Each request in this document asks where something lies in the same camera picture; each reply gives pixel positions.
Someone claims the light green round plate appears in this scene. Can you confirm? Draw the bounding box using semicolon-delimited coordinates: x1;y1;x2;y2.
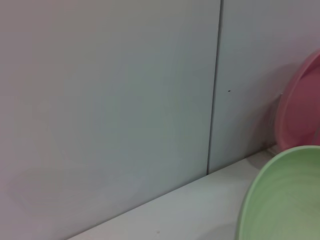
234;145;320;240

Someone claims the pink red round plate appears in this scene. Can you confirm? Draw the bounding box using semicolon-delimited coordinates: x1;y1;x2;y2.
273;49;320;151

